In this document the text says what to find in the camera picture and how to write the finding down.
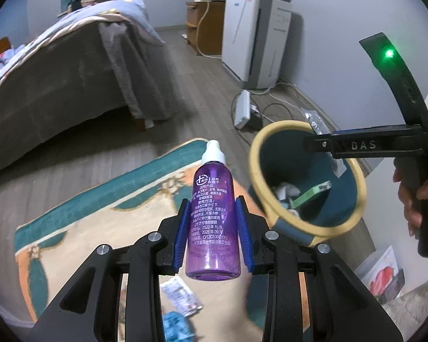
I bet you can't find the wooden cabinet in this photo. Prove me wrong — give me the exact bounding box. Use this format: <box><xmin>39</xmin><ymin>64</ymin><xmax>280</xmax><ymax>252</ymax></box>
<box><xmin>186</xmin><ymin>1</ymin><xmax>226</xmax><ymax>48</ymax></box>

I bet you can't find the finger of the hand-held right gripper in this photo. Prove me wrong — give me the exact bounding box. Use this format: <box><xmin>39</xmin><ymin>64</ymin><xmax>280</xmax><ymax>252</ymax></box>
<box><xmin>302</xmin><ymin>125</ymin><xmax>427</xmax><ymax>160</ymax></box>

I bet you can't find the white air purifier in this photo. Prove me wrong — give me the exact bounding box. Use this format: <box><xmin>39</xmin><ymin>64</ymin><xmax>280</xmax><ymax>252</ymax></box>
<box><xmin>222</xmin><ymin>0</ymin><xmax>294</xmax><ymax>90</ymax></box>

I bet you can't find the white floor cable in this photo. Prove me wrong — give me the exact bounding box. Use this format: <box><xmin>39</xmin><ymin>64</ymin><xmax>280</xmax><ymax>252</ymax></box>
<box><xmin>249</xmin><ymin>81</ymin><xmax>308</xmax><ymax>122</ymax></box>

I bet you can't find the bed with grey cover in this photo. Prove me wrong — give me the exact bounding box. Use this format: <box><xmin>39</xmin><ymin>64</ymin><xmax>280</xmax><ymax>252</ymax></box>
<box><xmin>0</xmin><ymin>21</ymin><xmax>172</xmax><ymax>178</ymax></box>

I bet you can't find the purple spray bottle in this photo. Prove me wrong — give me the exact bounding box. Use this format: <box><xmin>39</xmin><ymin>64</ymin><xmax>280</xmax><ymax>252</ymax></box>
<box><xmin>185</xmin><ymin>140</ymin><xmax>242</xmax><ymax>280</ymax></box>

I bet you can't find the white cabinet cable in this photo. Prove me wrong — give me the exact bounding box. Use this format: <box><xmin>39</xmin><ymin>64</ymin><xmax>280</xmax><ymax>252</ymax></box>
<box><xmin>195</xmin><ymin>2</ymin><xmax>224</xmax><ymax>58</ymax></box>

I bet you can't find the teal orange patterned rug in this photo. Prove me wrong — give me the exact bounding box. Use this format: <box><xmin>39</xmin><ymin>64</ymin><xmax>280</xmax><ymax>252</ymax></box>
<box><xmin>14</xmin><ymin>137</ymin><xmax>272</xmax><ymax>333</ymax></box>

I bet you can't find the person's right hand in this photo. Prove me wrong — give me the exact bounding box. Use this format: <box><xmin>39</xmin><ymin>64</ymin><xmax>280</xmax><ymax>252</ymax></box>
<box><xmin>393</xmin><ymin>166</ymin><xmax>428</xmax><ymax>227</ymax></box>

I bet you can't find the white crumpled tissue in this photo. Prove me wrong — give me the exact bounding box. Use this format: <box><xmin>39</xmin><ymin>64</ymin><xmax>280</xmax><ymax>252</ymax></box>
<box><xmin>273</xmin><ymin>182</ymin><xmax>301</xmax><ymax>204</ymax></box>

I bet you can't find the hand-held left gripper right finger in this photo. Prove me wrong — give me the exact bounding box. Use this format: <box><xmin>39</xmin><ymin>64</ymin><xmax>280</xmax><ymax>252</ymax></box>
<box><xmin>235</xmin><ymin>195</ymin><xmax>402</xmax><ymax>342</ymax></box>

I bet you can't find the small printed sachet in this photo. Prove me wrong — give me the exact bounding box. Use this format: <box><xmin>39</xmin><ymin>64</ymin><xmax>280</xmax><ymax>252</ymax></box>
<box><xmin>160</xmin><ymin>278</ymin><xmax>204</xmax><ymax>318</ymax></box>

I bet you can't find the black floor cable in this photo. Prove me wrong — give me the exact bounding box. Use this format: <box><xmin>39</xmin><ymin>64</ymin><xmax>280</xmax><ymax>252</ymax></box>
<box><xmin>250</xmin><ymin>103</ymin><xmax>290</xmax><ymax>129</ymax></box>

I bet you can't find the silver plastic wrapper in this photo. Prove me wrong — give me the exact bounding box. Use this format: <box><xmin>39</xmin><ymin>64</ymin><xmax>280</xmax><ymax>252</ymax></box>
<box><xmin>301</xmin><ymin>108</ymin><xmax>345</xmax><ymax>179</ymax></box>

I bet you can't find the green flat box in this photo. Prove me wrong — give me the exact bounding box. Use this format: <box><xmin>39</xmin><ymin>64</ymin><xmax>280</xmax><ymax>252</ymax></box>
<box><xmin>289</xmin><ymin>181</ymin><xmax>332</xmax><ymax>210</ymax></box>

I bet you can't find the blue crumpled wrapper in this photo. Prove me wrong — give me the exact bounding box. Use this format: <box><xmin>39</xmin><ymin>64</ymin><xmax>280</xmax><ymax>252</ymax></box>
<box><xmin>162</xmin><ymin>313</ymin><xmax>197</xmax><ymax>342</ymax></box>

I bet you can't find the teal bin with yellow rim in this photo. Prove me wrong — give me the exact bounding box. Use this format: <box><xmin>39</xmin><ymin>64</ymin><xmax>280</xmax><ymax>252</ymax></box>
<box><xmin>249</xmin><ymin>120</ymin><xmax>367</xmax><ymax>248</ymax></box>

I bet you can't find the white bag with red print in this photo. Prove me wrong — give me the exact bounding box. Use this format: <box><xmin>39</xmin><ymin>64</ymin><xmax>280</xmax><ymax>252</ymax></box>
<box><xmin>357</xmin><ymin>245</ymin><xmax>406</xmax><ymax>305</ymax></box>

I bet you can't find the white power strip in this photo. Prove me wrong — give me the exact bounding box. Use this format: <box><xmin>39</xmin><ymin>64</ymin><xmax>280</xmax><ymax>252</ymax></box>
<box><xmin>233</xmin><ymin>90</ymin><xmax>251</xmax><ymax>129</ymax></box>

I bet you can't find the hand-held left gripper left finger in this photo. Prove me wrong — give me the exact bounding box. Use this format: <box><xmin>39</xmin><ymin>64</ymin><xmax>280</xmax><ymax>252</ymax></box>
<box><xmin>27</xmin><ymin>199</ymin><xmax>192</xmax><ymax>342</ymax></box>

